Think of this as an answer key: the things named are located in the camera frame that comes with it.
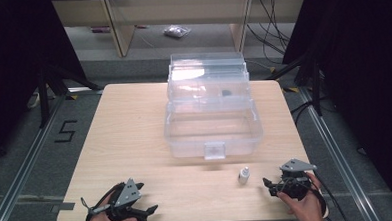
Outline metal floor rail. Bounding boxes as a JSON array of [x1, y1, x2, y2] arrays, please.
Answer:
[[297, 84, 381, 221], [0, 86, 107, 221]]

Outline light wooden shelf unit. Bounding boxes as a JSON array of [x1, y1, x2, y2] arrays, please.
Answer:
[[51, 0, 307, 61]]

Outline black metal stand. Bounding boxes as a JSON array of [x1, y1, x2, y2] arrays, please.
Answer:
[[36, 60, 105, 129], [264, 50, 324, 119]]

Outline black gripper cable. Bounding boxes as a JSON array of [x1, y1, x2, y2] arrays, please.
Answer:
[[311, 170, 351, 221], [79, 183, 127, 221]]

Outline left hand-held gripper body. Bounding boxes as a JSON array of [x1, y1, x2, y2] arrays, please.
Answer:
[[99, 177, 149, 221]]

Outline black floor cable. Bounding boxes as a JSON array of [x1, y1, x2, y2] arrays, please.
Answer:
[[289, 97, 330, 126]]

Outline small pink object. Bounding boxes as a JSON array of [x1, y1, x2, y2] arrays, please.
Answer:
[[90, 25, 111, 34]]

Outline black curtain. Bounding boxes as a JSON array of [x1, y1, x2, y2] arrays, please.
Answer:
[[279, 0, 392, 219], [0, 0, 91, 167]]

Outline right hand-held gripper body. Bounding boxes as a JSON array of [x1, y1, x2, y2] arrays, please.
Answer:
[[268, 156, 320, 202]]

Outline bundle of black cables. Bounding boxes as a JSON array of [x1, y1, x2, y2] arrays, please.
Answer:
[[244, 0, 298, 57]]

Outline person's right hand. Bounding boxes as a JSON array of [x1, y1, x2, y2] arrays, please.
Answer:
[[275, 170, 327, 221]]

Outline clear plastic bag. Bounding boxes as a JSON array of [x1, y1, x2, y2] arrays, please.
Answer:
[[162, 24, 193, 40]]

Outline small white dropper bottle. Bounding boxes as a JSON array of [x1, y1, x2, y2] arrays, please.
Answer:
[[236, 165, 251, 186]]

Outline clear plastic storage box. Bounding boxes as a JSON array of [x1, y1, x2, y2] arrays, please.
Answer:
[[160, 50, 265, 163]]

